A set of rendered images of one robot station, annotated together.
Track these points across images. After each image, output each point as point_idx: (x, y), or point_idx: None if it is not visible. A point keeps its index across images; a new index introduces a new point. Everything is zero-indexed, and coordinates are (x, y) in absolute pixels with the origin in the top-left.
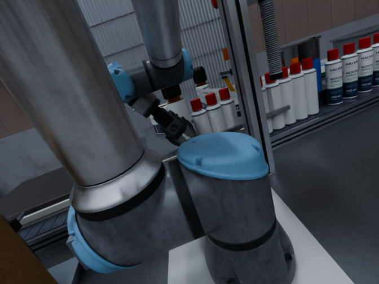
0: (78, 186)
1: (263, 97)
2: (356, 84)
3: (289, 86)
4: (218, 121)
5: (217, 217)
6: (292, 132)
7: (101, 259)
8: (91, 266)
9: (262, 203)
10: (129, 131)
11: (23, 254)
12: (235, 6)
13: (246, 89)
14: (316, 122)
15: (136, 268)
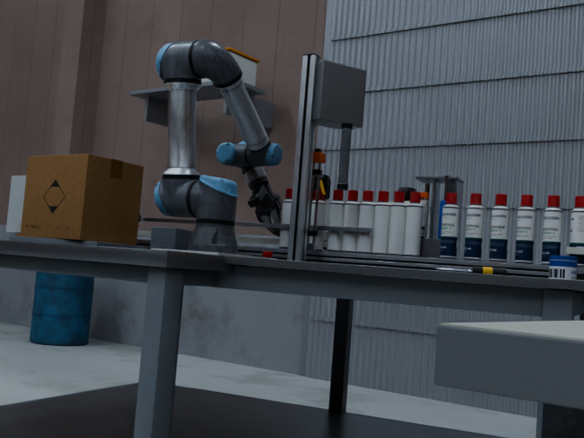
0: (167, 168)
1: (305, 191)
2: (471, 242)
3: (380, 210)
4: None
5: (195, 198)
6: (363, 257)
7: (158, 194)
8: (155, 196)
9: (213, 202)
10: (188, 156)
11: (136, 209)
12: (301, 127)
13: (294, 182)
14: (394, 259)
15: None
